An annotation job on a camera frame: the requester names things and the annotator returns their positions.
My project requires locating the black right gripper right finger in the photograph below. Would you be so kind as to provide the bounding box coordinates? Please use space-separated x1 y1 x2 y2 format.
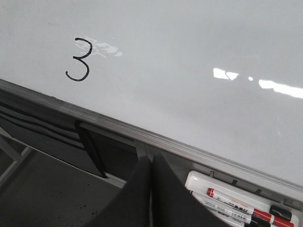
151 155 225 227

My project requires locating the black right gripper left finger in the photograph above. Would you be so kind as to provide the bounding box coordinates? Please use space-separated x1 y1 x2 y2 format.
93 156 151 227

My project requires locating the red capped whiteboard marker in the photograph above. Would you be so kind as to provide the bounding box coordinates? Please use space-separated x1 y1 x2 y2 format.
207 188 273 222

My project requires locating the black capped whiteboard marker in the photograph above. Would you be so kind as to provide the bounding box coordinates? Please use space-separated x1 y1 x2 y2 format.
191 191 271 227

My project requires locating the white marker tray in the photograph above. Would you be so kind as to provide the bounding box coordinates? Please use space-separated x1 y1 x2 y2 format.
185 171 303 227

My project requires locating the white whiteboard with aluminium frame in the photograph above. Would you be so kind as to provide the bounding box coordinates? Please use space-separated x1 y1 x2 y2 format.
0 0 303 201

